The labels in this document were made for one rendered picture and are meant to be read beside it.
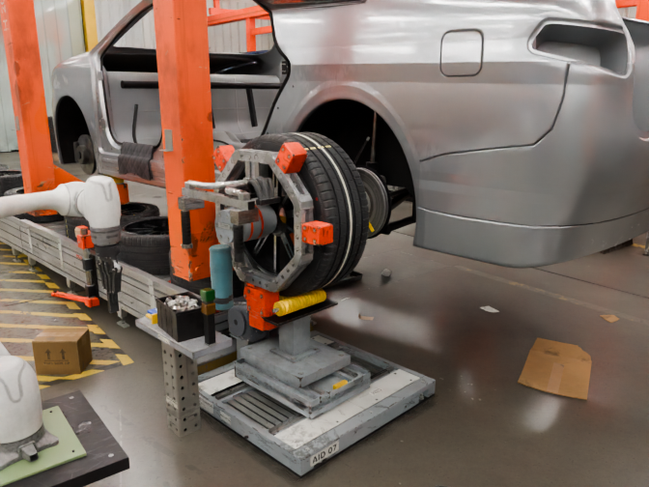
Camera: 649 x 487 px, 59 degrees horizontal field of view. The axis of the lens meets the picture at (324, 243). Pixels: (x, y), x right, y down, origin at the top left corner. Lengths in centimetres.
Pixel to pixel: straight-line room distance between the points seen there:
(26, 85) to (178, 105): 192
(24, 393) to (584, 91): 190
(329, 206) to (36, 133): 264
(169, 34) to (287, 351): 141
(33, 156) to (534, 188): 327
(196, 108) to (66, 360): 140
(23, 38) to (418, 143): 285
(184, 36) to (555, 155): 150
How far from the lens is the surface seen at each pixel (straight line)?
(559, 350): 333
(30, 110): 429
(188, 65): 253
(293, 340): 250
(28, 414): 193
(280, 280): 221
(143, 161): 396
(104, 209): 188
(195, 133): 254
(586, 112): 201
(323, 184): 209
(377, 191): 252
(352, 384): 248
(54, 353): 312
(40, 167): 432
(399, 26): 231
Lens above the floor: 134
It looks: 15 degrees down
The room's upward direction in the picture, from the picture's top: straight up
